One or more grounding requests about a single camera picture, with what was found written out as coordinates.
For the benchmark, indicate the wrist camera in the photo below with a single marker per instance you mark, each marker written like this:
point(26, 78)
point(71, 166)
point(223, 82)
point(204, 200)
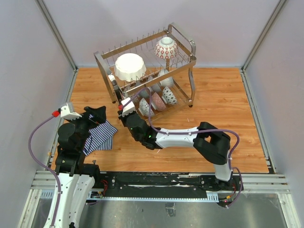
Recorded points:
point(126, 107)
point(66, 111)

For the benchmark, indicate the pink floral bowl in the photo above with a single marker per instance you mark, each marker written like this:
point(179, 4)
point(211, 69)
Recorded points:
point(157, 102)

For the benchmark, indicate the red diamond pattern bowl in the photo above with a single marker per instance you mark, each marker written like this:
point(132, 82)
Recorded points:
point(166, 48)

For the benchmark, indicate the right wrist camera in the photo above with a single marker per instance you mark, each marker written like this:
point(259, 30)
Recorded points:
point(126, 107)

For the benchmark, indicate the steel two-tier dish rack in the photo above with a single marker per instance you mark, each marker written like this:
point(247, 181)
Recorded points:
point(180, 68)

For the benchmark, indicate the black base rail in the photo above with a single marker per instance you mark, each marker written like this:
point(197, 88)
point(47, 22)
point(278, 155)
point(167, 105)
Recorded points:
point(163, 185)

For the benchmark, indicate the grey wave pattern bowl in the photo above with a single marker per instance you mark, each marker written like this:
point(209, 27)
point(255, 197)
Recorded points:
point(144, 93)

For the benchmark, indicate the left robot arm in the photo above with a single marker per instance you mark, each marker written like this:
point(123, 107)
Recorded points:
point(74, 178)

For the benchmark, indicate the blue white striped cloth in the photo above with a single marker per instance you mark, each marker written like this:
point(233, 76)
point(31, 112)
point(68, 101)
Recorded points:
point(100, 138)

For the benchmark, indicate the grey leaf pattern bowl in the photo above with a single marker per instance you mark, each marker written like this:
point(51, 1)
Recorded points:
point(144, 108)

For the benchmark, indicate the black diamond pattern bowl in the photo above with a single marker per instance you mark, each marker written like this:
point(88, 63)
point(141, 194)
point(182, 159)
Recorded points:
point(168, 96)

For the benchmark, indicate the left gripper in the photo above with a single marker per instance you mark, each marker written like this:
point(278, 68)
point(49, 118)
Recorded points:
point(99, 116)

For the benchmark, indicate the brown lattice pattern bowl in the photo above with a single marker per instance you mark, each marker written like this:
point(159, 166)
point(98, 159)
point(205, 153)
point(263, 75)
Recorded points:
point(131, 96)

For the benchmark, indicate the grey striped bowl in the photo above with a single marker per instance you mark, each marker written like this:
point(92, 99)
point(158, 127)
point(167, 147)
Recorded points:
point(155, 87)

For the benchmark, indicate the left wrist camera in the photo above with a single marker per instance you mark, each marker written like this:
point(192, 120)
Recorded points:
point(66, 111)

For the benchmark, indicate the white scalloped bowl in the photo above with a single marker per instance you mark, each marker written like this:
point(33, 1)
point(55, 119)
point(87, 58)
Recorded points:
point(129, 67)

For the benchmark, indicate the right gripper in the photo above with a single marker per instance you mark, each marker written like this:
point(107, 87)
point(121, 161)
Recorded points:
point(122, 118)

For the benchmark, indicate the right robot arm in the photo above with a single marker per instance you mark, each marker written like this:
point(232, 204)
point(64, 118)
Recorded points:
point(212, 143)

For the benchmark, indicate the plain white bowl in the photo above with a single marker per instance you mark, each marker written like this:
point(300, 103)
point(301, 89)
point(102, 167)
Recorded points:
point(166, 82)

